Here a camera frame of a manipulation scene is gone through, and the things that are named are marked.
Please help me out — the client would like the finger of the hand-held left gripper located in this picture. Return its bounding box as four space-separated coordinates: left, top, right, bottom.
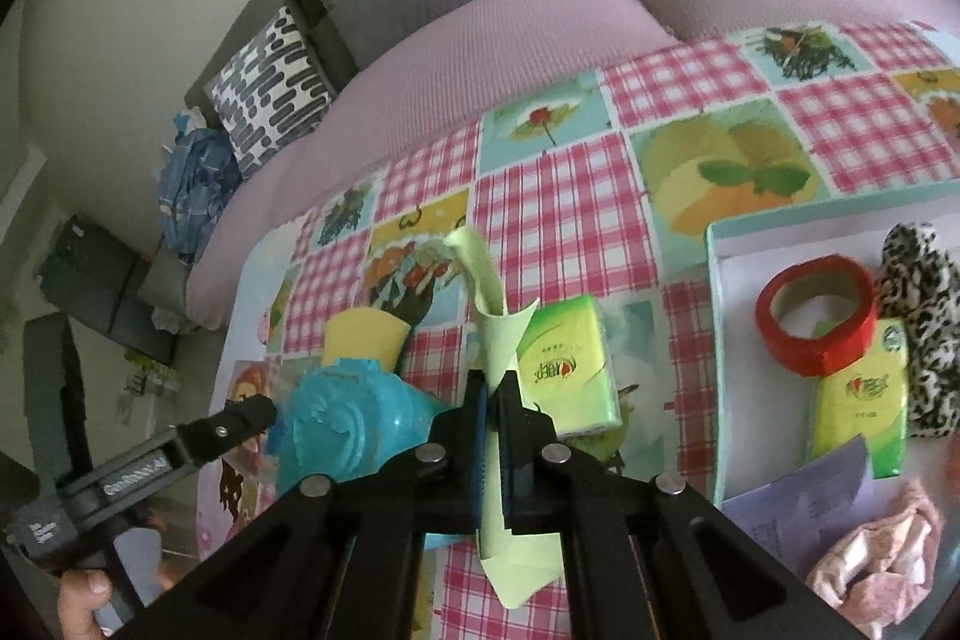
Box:
180 396 278 461

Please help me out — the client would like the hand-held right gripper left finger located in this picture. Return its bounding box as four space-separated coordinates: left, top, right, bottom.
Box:
161 370 490 640

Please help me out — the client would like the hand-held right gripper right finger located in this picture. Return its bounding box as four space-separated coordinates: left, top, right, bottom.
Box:
499 374 833 640

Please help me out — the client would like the light green paper strip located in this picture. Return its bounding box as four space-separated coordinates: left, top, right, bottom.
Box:
442 225 563 611

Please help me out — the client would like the light blue shallow box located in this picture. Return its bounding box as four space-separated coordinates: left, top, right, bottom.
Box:
705 179 960 510

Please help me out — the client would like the lavender tissue packet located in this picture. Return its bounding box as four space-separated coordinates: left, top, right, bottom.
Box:
724 434 875 562

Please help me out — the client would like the person's left hand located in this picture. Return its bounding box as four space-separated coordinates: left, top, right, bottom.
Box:
60 569 121 640

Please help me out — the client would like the green tissue packet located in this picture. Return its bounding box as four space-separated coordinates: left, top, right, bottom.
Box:
514 295 623 438
810 317 910 480

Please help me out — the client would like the yellow sponge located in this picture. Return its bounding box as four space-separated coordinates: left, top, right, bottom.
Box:
321 308 412 378

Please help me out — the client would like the dark storage cabinet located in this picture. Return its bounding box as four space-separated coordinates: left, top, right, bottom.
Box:
37 212 188 363

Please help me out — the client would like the printed checkered blanket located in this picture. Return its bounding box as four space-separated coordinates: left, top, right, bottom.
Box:
195 21 960 640

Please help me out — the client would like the blue crumpled cloth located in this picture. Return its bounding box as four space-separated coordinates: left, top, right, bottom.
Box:
154 115 241 266

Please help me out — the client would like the red tape roll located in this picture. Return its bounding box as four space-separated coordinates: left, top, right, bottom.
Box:
755 257 878 378

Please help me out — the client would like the white pillow with grey dashes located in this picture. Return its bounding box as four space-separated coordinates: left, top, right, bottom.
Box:
204 6 338 176

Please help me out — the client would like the grey sofa with pink cover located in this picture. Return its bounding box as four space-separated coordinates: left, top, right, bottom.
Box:
184 0 960 330

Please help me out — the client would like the pink floral cloth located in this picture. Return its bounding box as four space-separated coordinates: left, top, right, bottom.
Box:
806 479 946 640

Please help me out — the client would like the leopard print cloth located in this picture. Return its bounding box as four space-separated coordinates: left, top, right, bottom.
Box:
877 221 960 440

